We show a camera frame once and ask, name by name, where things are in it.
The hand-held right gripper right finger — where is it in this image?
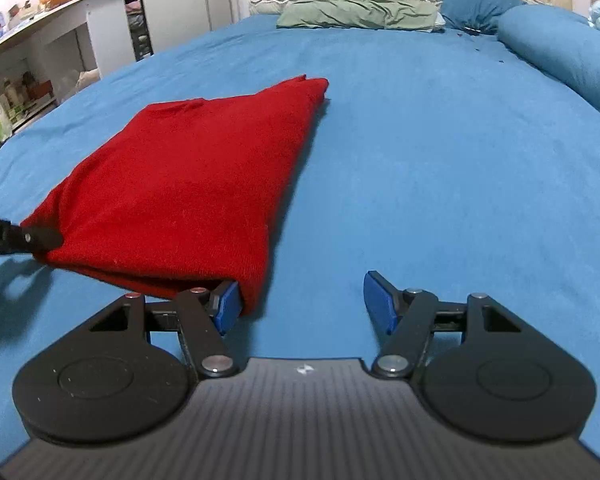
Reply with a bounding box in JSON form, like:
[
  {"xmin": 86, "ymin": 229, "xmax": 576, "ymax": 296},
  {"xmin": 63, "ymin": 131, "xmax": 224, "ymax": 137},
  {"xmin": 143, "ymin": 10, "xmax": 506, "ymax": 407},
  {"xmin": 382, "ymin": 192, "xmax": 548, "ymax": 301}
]
[{"xmin": 363, "ymin": 271, "xmax": 523, "ymax": 380}]

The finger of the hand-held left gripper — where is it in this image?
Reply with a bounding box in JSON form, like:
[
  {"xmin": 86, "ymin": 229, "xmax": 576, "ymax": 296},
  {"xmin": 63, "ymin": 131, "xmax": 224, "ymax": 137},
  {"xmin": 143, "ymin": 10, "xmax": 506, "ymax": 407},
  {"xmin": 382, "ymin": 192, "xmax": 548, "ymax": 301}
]
[{"xmin": 7, "ymin": 222, "xmax": 64, "ymax": 256}]

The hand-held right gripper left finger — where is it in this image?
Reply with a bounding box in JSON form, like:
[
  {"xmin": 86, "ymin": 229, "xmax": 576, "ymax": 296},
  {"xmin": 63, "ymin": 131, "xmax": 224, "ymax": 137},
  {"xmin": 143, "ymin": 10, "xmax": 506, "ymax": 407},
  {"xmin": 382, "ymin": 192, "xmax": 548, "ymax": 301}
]
[{"xmin": 87, "ymin": 280, "xmax": 242, "ymax": 380}]

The red long-sleeved sweater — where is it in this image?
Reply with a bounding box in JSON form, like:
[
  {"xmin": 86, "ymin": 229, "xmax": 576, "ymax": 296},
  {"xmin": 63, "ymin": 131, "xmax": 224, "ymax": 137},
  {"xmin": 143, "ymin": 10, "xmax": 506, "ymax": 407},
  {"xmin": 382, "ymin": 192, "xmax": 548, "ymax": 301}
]
[{"xmin": 20, "ymin": 75, "xmax": 329, "ymax": 316}]

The bed with blue sheet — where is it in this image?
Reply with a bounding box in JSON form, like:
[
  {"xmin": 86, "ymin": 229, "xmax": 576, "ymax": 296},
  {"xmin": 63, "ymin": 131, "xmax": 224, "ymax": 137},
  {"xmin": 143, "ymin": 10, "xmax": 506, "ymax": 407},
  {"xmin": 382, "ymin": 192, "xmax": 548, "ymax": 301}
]
[{"xmin": 0, "ymin": 12, "xmax": 600, "ymax": 461}]

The white desk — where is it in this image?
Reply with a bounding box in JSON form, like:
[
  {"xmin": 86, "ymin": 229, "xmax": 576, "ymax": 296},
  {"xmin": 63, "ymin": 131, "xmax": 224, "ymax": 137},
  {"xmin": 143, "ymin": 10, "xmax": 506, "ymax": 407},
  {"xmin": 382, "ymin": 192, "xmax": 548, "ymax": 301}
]
[{"xmin": 0, "ymin": 0, "xmax": 136, "ymax": 161}]

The grey and white wardrobe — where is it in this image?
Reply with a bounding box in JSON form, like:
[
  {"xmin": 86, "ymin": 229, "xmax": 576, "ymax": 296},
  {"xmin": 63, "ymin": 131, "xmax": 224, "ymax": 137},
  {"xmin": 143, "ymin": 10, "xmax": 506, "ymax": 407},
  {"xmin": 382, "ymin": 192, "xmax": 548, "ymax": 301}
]
[{"xmin": 115, "ymin": 0, "xmax": 241, "ymax": 58}]

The green pillow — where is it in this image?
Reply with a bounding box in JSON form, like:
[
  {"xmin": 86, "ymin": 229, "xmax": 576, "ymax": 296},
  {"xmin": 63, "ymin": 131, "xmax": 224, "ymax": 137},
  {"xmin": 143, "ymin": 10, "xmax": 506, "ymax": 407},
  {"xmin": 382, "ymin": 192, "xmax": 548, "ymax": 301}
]
[{"xmin": 276, "ymin": 0, "xmax": 446, "ymax": 30}]

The rolled blue duvet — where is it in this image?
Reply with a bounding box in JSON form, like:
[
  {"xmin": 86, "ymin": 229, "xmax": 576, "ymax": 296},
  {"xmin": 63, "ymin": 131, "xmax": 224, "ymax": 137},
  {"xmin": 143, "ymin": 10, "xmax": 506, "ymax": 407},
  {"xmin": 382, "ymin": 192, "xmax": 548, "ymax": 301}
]
[{"xmin": 497, "ymin": 5, "xmax": 600, "ymax": 126}]

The blue pillow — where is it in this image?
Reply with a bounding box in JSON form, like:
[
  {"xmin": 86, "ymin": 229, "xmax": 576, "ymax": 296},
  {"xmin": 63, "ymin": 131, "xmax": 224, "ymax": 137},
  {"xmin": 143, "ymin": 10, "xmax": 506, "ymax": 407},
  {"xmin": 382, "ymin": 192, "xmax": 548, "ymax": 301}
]
[{"xmin": 439, "ymin": 0, "xmax": 526, "ymax": 36}]

